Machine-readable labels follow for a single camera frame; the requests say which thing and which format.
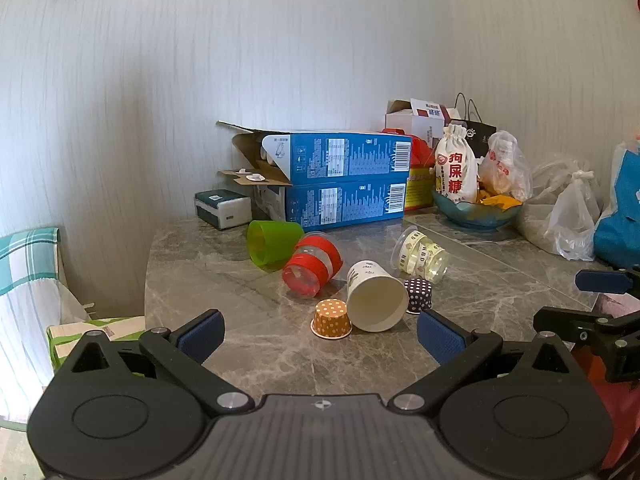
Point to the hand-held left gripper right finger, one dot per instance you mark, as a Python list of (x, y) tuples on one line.
[(441, 336)]

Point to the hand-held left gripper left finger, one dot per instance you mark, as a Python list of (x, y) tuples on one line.
[(202, 336)]

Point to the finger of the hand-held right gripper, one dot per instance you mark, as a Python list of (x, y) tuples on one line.
[(565, 321), (600, 281)]

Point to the white paper cup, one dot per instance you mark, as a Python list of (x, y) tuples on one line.
[(376, 301)]

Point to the dark polka dot paper cup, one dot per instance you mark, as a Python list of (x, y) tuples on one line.
[(418, 294)]

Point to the clear cup with yellow print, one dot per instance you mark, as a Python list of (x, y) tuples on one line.
[(419, 255)]

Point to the orange polka dot paper cup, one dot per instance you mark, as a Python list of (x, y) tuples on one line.
[(331, 319)]

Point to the green plastic cup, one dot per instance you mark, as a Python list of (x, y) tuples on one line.
[(270, 246)]

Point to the clear cup with red bands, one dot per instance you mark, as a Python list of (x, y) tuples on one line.
[(311, 266)]

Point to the blue shopping bag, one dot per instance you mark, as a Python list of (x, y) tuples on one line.
[(617, 220)]

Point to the knotted white plastic bag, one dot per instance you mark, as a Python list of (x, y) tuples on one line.
[(572, 220)]

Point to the red cloth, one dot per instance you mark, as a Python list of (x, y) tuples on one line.
[(620, 420)]

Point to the clear plastic bag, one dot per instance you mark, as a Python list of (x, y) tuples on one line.
[(537, 210)]

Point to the beige tote bag green stripes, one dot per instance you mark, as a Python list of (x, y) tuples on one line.
[(100, 327)]

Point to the blue ceramic bowl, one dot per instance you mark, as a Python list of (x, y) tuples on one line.
[(472, 216)]

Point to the orange snack packet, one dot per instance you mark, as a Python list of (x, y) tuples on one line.
[(500, 201)]

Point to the small green and white box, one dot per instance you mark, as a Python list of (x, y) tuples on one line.
[(222, 207)]

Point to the white plastic bag red print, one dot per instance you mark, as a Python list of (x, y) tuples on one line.
[(505, 165)]

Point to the red and yellow box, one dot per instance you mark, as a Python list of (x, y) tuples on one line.
[(417, 187)]

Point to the blue cardboard box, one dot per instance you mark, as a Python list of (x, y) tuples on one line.
[(345, 205), (345, 155)]

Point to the white striped cloth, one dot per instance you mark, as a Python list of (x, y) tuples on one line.
[(25, 340)]

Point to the black paper bag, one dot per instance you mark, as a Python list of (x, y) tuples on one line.
[(481, 136)]

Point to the teal checked cloth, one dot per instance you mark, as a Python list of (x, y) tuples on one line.
[(27, 255)]

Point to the upper blue cardboard box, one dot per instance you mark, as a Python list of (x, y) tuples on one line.
[(345, 155)]

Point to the white and red carton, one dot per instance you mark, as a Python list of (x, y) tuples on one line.
[(412, 127)]

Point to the small red blue white box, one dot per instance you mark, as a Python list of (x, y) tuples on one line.
[(430, 109)]

